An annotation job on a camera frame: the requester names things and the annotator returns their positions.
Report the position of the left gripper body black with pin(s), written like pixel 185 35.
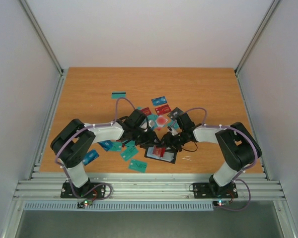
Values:
pixel 143 140

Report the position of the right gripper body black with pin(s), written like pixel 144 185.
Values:
pixel 173 139

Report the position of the red VIP card bottom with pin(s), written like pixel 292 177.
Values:
pixel 158 151

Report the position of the red vip card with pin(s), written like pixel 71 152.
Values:
pixel 146 111
pixel 158 151
pixel 163 109

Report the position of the teal vip card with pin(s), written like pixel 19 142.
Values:
pixel 138 166
pixel 129 153

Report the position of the black leather card holder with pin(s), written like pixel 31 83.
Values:
pixel 169 156

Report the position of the teal VIP card bottom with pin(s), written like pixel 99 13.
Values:
pixel 138 166

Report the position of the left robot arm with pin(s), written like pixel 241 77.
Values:
pixel 72 144

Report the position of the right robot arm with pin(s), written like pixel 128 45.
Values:
pixel 238 147

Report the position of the white red pattern card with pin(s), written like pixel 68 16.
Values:
pixel 160 122

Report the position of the black VIP card right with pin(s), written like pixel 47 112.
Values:
pixel 175 113

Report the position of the red VIP card upper left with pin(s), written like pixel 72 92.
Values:
pixel 146 111

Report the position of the teal card small lower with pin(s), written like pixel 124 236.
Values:
pixel 117 146

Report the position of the red VIP card upper right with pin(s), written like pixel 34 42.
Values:
pixel 163 109

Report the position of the blue card lower left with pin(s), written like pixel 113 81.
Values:
pixel 106 145

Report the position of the blue card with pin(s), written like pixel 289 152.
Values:
pixel 106 145
pixel 159 101
pixel 90 156

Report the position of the blue card top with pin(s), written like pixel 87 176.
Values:
pixel 159 101

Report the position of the teal card magnetic stripe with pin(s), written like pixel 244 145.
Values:
pixel 117 95

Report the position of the blue card far left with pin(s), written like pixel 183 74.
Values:
pixel 90 156

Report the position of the right circuit board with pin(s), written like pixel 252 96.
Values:
pixel 221 203

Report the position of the circuit board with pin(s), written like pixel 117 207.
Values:
pixel 221 203
pixel 84 204

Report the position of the left circuit board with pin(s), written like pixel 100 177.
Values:
pixel 84 204

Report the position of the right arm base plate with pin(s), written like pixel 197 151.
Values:
pixel 205 190

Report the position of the grey slotted cable duct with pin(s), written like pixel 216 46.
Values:
pixel 119 206

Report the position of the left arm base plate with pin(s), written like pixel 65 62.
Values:
pixel 89 191

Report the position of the aluminium rail frame front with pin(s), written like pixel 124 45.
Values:
pixel 147 186

